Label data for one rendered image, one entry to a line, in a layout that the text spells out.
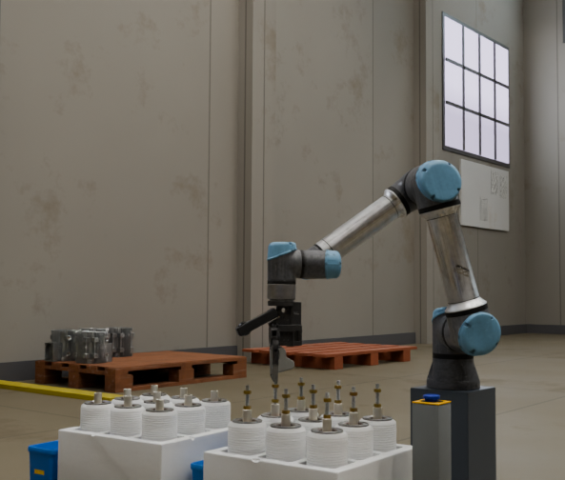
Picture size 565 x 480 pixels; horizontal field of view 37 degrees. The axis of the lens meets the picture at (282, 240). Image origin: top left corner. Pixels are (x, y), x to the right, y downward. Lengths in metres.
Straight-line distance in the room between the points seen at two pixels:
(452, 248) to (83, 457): 1.16
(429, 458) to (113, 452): 0.85
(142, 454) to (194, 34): 4.88
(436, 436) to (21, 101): 4.12
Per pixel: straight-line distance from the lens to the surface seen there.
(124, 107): 6.16
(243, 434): 2.11
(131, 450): 2.33
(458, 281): 2.32
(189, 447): 2.34
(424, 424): 2.06
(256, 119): 6.96
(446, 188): 2.29
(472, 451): 2.45
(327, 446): 1.97
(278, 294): 2.18
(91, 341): 5.07
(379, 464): 2.08
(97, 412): 2.47
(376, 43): 8.96
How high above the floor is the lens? 0.58
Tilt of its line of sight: 3 degrees up
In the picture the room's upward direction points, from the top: straight up
